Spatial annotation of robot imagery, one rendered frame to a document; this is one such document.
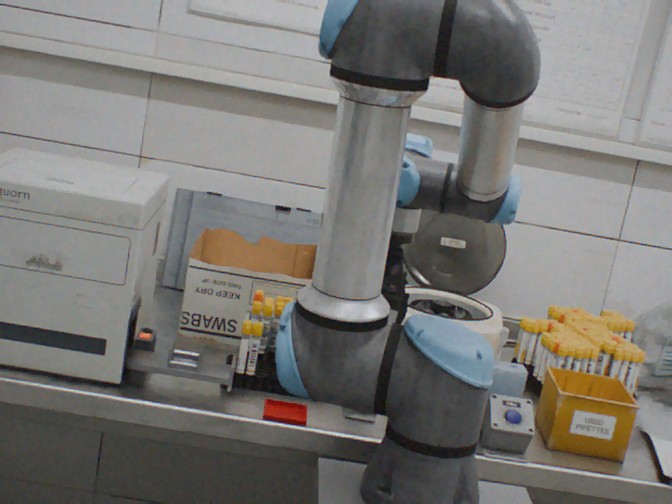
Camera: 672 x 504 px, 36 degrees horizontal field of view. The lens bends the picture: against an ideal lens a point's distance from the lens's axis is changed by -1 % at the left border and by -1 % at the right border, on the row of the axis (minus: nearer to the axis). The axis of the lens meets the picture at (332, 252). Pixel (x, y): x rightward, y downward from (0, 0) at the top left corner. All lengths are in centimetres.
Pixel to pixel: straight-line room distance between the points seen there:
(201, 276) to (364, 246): 71
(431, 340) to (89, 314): 60
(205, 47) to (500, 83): 109
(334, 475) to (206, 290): 62
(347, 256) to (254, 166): 99
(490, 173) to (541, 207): 87
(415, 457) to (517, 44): 50
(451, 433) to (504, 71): 43
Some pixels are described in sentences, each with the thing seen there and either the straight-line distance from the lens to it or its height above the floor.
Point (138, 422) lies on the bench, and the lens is 162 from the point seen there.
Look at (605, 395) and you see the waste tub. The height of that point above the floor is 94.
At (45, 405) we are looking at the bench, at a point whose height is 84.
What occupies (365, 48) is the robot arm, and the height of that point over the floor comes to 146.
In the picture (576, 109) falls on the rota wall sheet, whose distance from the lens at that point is 222.
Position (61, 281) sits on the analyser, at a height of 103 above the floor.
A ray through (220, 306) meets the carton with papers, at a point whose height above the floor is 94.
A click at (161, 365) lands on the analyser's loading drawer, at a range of 164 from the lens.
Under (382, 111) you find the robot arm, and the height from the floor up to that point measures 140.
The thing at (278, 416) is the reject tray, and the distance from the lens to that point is 161.
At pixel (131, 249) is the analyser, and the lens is 158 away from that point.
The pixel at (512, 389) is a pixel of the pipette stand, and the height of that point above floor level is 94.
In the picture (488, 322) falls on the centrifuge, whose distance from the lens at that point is 195.
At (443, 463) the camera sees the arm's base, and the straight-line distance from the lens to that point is 127.
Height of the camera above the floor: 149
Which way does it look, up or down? 13 degrees down
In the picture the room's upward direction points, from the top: 10 degrees clockwise
